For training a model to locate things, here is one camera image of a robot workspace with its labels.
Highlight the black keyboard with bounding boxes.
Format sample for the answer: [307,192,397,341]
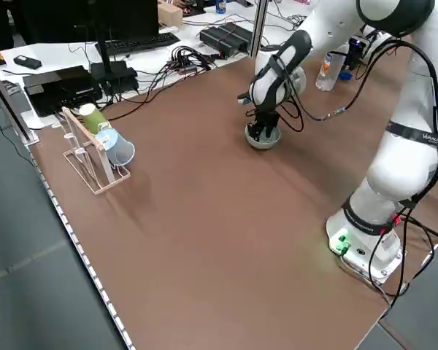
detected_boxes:
[94,32,181,57]

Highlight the clear wood-framed cup rack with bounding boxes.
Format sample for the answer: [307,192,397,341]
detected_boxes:
[52,106,132,196]

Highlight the cardboard box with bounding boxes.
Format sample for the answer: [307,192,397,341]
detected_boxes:
[156,1,184,27]

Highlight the green paper cup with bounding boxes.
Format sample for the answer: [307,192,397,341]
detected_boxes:
[79,103,109,133]

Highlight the black computer monitor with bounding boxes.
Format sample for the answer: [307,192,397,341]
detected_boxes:
[20,0,160,96]

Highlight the transparent plastic bottle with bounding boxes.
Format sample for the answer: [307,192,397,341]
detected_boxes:
[315,52,346,92]

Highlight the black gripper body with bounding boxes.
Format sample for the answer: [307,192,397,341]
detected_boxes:
[345,37,367,71]
[254,104,281,129]

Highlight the pale green bowl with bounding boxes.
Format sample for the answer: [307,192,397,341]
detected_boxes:
[245,122,282,151]

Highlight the large black electronics box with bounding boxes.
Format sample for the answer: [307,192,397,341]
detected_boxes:
[23,65,104,118]

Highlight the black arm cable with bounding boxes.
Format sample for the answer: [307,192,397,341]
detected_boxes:
[275,34,438,297]

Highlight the grey-black power supply units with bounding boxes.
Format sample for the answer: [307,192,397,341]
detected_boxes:
[199,22,255,58]

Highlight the small black remote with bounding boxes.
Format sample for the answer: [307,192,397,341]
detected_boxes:
[13,55,42,69]

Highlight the aluminium frame post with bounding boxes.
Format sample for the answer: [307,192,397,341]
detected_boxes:
[250,0,269,59]

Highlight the aluminium side rail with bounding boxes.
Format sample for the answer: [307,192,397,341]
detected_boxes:
[0,58,40,147]

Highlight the black usb hub with plugs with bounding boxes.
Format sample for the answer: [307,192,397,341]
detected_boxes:
[166,46,220,76]

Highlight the blue and white paper cup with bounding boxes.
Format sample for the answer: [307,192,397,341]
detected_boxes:
[94,128,137,168]

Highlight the loose black desk cables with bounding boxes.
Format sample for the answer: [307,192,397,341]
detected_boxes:
[0,54,220,134]

